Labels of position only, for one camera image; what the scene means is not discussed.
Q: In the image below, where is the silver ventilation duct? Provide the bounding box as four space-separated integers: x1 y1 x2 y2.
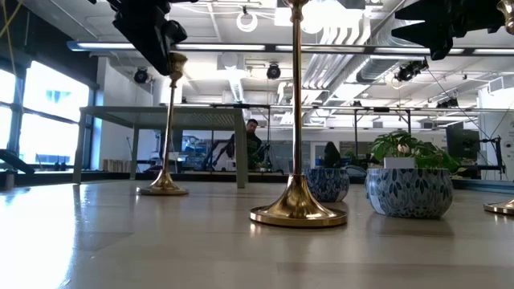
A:
355 15 443 83

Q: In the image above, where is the white coiled cable ring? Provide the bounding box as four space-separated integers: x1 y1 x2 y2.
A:
235 10 259 33

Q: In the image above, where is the person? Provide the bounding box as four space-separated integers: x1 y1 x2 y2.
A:
230 118 264 172
320 140 342 169

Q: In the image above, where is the blue patterned candle tin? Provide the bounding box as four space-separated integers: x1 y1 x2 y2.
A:
304 167 350 203
364 167 455 220

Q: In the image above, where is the black computer monitor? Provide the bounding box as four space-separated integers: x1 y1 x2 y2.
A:
445 122 482 160

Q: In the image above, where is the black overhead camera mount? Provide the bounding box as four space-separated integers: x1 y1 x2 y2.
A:
394 58 430 83

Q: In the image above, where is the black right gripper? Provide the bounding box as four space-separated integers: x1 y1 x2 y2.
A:
392 0 506 61

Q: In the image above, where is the gold candlestick holder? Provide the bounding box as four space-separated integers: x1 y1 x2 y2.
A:
483 0 514 217
249 0 349 229
136 51 190 197

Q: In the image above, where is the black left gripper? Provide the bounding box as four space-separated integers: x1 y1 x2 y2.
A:
106 0 188 77

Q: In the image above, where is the overhead bar with light strips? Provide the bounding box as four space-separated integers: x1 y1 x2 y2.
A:
66 39 514 57

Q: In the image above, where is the green perforated metal shelf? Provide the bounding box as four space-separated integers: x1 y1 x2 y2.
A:
71 105 249 189

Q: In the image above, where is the green plant in white pot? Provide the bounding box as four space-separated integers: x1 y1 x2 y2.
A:
369 129 467 177

